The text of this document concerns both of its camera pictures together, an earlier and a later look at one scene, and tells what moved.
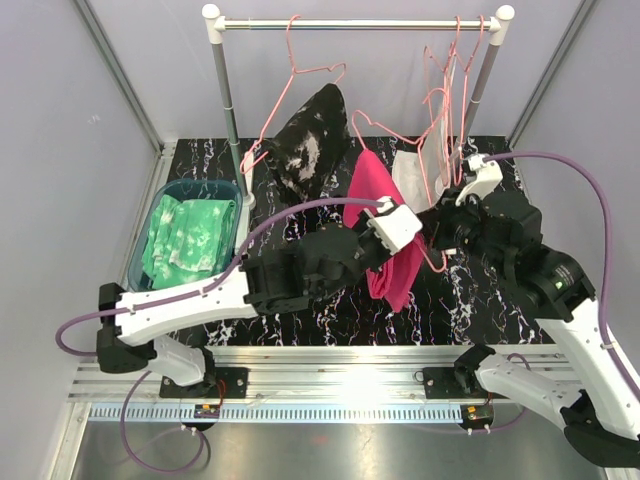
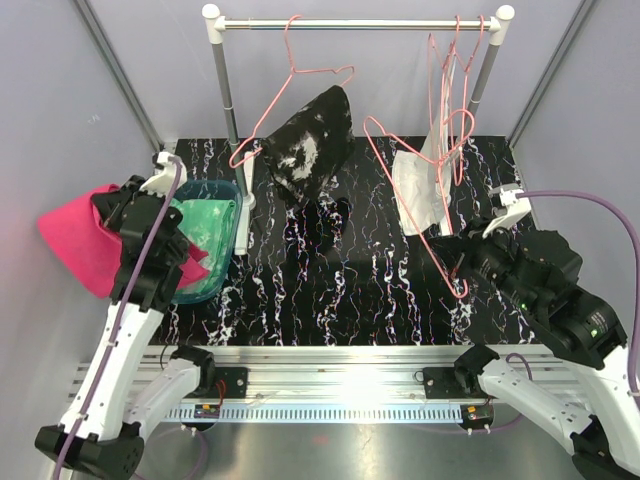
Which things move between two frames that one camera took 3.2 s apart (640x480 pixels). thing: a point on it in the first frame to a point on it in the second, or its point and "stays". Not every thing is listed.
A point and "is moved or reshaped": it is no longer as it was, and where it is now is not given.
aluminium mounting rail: [326, 384] stays
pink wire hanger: [356, 114] to [460, 291]
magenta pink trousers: [398, 279] to [91, 253]
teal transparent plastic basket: [186, 231] stays
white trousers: [423, 172] stays
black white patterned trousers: [310, 144] stays
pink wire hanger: [464, 101] stays
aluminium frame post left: [121, 73] stays
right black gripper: [443, 217] to [466, 247]
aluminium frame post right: [555, 62] stays
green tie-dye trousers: [188, 239] stays
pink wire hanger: [454, 92] to [436, 82]
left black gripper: [382, 253] to [110, 203]
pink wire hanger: [258, 152] is moved or reshaped
